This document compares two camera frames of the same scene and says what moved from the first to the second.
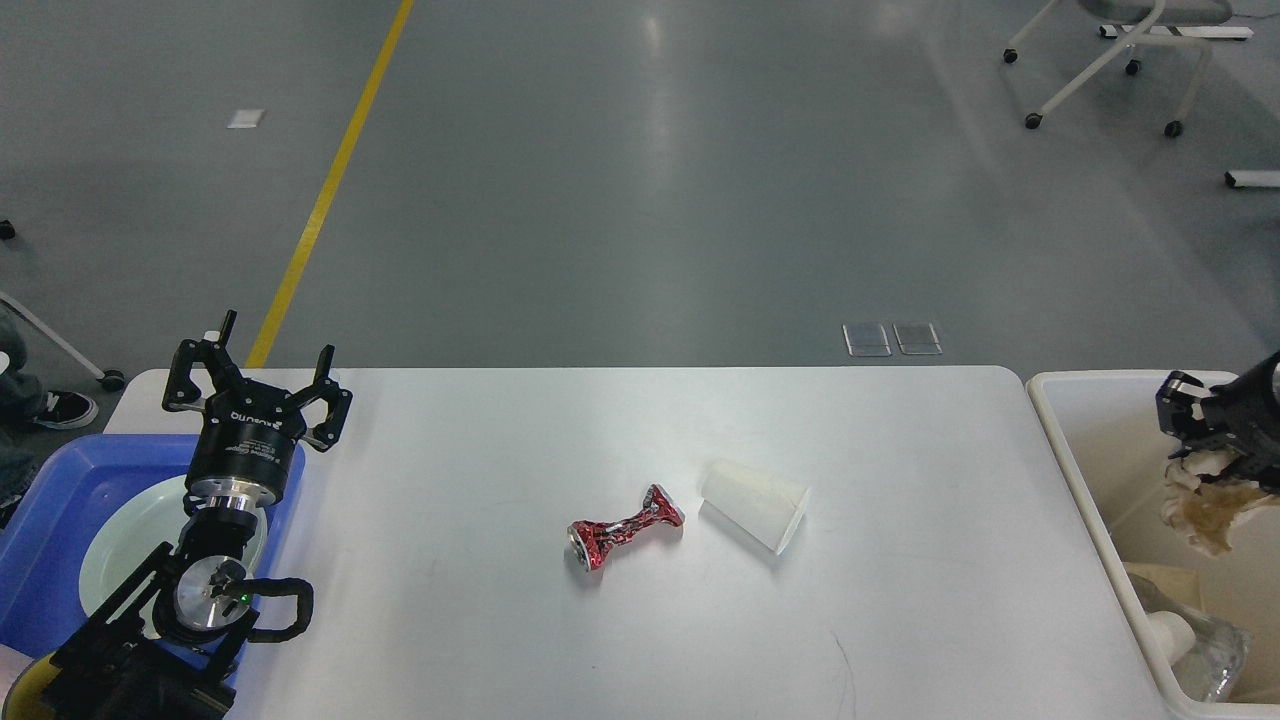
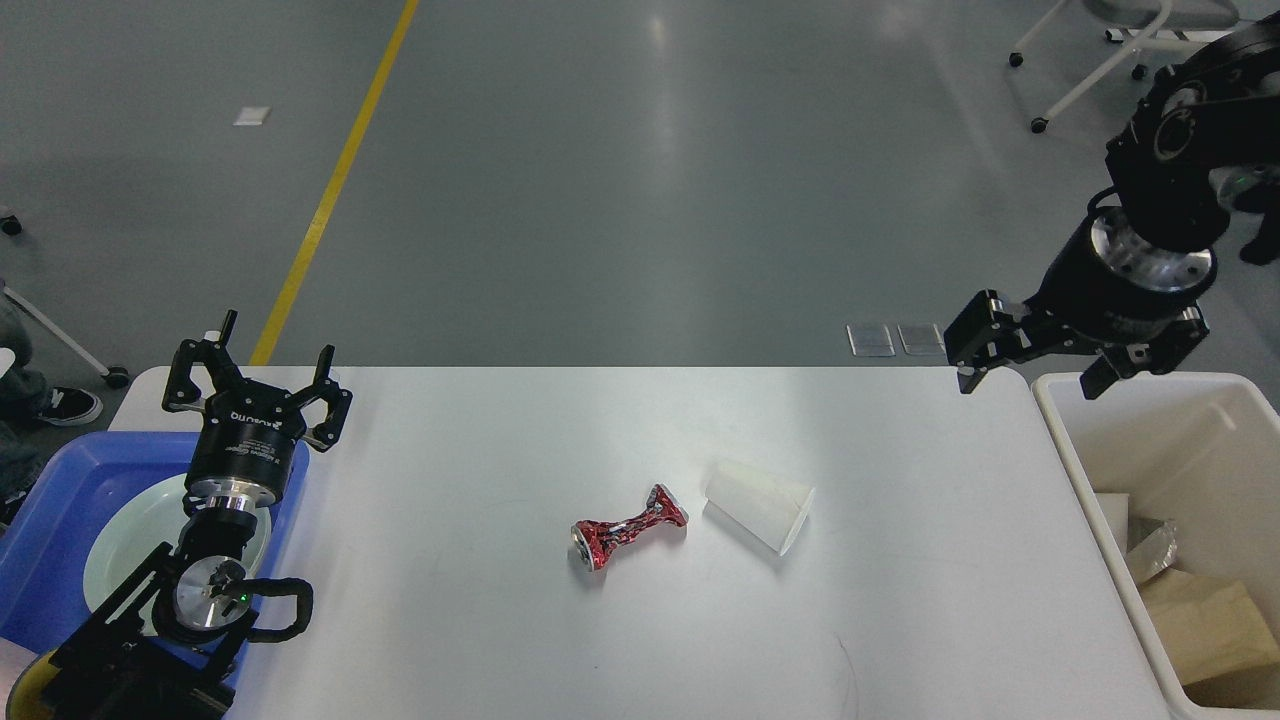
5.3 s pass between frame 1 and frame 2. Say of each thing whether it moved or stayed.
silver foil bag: moved
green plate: stayed
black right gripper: moved
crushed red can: stayed
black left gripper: stayed
